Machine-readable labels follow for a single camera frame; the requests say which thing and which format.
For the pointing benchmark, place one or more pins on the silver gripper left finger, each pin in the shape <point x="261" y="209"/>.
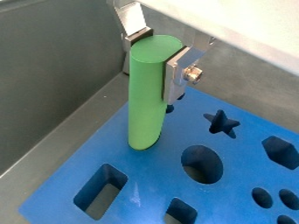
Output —
<point x="130" y="21"/>

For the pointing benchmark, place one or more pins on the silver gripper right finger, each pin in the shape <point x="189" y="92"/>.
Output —
<point x="180" y="69"/>

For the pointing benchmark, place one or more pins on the green oval peg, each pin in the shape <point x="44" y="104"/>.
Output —
<point x="148" y="54"/>

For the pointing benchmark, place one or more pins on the blue shape sorting board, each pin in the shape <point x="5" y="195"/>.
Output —
<point x="221" y="168"/>

